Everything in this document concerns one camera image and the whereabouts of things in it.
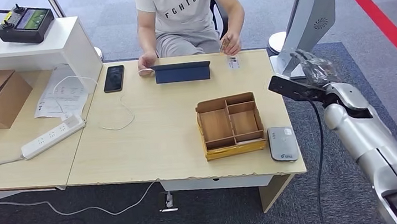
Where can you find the person's right hand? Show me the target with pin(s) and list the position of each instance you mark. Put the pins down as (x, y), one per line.
(147, 61)

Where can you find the person's left hand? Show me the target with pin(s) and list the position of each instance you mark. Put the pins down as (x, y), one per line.
(232, 45)

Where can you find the wooden room key card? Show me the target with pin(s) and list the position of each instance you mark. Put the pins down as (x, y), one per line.
(224, 44)

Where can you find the white ID card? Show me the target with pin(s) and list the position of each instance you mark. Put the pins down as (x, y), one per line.
(233, 62)

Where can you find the wooden organizer box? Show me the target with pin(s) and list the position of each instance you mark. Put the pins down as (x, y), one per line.
(216, 125)

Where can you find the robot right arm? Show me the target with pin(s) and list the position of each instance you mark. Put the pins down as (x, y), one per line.
(363, 134)

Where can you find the person's left forearm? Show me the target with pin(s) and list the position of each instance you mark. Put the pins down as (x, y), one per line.
(237, 22)

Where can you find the person's right forearm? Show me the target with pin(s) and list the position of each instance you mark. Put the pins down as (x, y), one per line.
(147, 43)

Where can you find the person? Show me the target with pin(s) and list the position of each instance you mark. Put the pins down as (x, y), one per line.
(181, 17)

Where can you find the clear plastic hand cover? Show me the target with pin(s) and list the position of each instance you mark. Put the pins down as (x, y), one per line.
(325, 72)

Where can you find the grey card reader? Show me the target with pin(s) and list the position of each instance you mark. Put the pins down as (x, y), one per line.
(282, 144)

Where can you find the black office chair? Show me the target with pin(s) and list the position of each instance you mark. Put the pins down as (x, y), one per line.
(224, 16)

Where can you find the tablet in blue case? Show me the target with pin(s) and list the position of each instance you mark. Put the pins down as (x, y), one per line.
(181, 74)

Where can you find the black smartphone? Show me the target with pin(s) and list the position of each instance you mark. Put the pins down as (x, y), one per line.
(114, 78)

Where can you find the white round stand base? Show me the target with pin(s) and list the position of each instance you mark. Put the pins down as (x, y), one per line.
(276, 42)

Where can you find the silver kiosk stand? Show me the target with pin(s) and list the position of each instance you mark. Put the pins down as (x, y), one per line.
(309, 22)

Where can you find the white desk shelf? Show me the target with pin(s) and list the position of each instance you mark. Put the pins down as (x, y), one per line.
(66, 47)

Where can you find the printed paper sheets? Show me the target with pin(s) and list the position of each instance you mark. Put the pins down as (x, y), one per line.
(68, 97)

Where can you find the white power strip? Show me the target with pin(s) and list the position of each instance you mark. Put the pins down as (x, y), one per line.
(53, 136)

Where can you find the black remote controller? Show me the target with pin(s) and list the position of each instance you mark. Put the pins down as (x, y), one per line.
(25, 27)

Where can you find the black socket plate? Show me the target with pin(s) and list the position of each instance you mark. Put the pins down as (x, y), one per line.
(167, 202)

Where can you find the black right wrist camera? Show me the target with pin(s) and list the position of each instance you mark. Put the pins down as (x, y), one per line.
(292, 88)

